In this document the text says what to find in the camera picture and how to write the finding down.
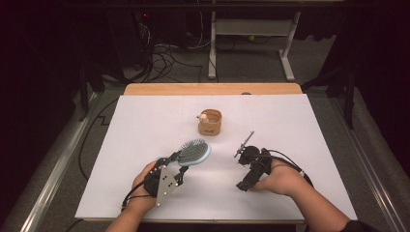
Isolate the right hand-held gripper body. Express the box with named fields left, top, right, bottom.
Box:
left=234, top=130, right=275, bottom=182

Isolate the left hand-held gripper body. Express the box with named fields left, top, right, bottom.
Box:
left=143, top=164, right=181, bottom=208

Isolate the light blue hairbrush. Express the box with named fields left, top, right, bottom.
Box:
left=158, top=138, right=213, bottom=168

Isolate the tan pot with bear figurine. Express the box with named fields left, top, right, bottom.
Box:
left=196, top=108, right=223, bottom=137

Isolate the person's left hand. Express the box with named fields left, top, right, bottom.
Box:
left=130, top=159, right=160, bottom=215

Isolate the person's right hand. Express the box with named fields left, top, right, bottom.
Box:
left=249, top=159, right=313, bottom=198

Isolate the white table cover sheet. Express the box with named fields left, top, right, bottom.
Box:
left=74, top=94, right=358, bottom=222

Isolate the black stand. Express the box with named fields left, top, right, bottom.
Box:
left=302, top=62, right=358, bottom=131
left=76, top=62, right=106, bottom=123

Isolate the black computer tower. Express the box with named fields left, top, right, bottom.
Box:
left=107, top=9, right=153, bottom=73

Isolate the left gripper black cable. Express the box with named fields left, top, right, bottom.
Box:
left=121, top=179, right=153, bottom=211

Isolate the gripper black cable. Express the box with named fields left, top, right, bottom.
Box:
left=121, top=179, right=153, bottom=211
left=266, top=149, right=314, bottom=189

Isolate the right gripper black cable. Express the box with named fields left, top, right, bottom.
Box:
left=266, top=149, right=314, bottom=189

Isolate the black floor cable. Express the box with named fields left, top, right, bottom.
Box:
left=77, top=98, right=121, bottom=182

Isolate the tangle of floor cables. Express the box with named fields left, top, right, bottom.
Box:
left=136, top=13, right=211, bottom=83

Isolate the metal floor rail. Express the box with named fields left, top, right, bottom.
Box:
left=327, top=95, right=410, bottom=232
left=17, top=91, right=100, bottom=232

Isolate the white metal frame desk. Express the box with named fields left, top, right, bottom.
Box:
left=207, top=11, right=303, bottom=82

